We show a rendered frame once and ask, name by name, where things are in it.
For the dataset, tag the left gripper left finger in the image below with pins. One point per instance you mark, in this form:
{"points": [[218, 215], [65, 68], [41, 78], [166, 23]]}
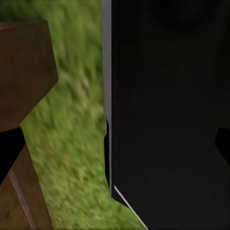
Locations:
{"points": [[11, 144]]}

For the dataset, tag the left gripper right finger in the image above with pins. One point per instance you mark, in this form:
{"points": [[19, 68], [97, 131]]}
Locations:
{"points": [[222, 142]]}

